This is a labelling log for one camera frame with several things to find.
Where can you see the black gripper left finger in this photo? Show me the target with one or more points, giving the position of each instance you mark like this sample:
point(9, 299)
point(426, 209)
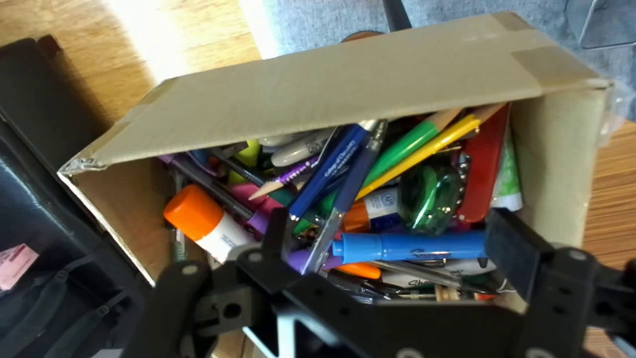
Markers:
point(225, 299)

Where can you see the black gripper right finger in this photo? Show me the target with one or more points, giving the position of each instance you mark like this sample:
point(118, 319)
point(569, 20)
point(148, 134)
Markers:
point(567, 291)

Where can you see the cardboard box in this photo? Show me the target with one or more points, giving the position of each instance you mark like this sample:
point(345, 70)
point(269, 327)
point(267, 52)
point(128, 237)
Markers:
point(555, 108)

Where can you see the orange capped glue stick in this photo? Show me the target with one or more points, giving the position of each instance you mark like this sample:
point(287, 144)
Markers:
point(202, 219)

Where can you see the red pocket knife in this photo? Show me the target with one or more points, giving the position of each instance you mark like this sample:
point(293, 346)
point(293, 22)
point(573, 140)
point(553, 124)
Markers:
point(484, 152)

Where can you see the green translucent tape dispenser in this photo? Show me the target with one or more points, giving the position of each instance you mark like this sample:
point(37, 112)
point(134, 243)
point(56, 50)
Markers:
point(428, 197)

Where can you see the blue marker pen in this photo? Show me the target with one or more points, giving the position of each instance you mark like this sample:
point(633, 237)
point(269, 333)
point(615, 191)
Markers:
point(365, 247)

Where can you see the green marker pen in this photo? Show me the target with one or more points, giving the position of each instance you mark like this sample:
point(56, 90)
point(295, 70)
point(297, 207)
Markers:
point(410, 142)

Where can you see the yellow pencil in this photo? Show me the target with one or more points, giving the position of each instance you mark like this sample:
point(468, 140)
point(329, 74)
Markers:
point(444, 140)

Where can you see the dark blue ballpoint pen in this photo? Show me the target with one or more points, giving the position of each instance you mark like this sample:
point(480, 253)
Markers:
point(335, 157)

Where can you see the blue translucent pen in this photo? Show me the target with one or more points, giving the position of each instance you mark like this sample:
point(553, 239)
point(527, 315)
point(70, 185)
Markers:
point(345, 199)

